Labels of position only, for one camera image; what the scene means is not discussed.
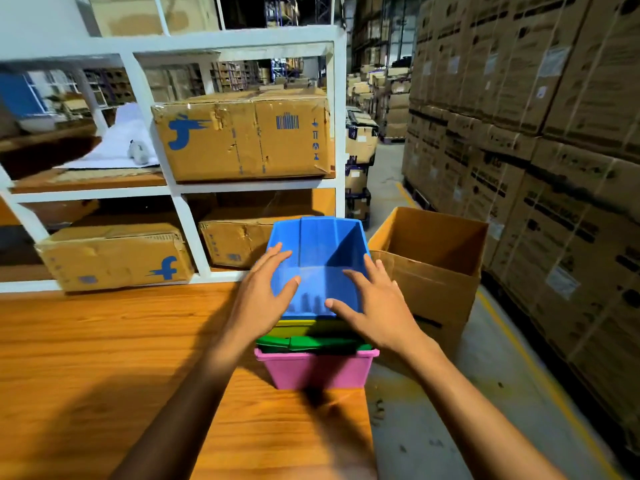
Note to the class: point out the person's left hand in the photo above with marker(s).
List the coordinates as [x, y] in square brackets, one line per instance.
[255, 304]

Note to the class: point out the person's right hand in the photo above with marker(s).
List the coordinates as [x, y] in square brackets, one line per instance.
[385, 314]

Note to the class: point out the person's right thumb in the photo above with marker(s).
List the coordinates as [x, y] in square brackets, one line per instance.
[342, 309]

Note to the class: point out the person's left thumb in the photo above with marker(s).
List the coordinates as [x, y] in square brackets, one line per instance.
[291, 294]

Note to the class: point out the blue plastic bin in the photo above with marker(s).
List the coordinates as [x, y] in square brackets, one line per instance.
[320, 254]

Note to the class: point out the person's left forearm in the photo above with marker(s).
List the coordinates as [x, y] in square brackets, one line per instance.
[190, 414]

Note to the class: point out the person's right forearm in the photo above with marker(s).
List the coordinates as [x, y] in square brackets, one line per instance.
[475, 419]

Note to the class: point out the yellow plastic bin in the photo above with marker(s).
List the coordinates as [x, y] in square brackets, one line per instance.
[305, 327]

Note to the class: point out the green plastic bin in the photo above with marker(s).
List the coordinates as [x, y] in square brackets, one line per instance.
[310, 343]

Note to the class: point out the pink plastic bin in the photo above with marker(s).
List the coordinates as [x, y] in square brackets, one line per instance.
[315, 369]

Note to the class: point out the dented plain cardboard box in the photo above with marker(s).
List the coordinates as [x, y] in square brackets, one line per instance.
[235, 239]

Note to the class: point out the open empty cardboard box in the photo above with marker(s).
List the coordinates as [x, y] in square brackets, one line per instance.
[435, 274]

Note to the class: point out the large taped cardboard box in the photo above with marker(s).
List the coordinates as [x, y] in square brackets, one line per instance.
[240, 139]

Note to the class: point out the worn cardboard box blue logo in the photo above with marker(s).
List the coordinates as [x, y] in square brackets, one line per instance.
[115, 259]

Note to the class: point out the small grey object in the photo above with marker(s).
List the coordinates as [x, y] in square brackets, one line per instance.
[138, 152]

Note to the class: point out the distant stacks of cartons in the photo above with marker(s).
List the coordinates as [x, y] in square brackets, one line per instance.
[387, 104]

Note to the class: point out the white paper sheet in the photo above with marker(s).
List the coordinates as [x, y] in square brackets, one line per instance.
[117, 142]

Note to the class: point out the white metal shelf rack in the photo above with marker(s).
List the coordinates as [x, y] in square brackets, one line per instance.
[150, 44]

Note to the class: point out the flat cardboard sheet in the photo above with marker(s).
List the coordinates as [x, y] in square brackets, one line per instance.
[140, 12]

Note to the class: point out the wall of stacked brown cartons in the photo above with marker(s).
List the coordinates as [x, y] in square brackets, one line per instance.
[540, 144]

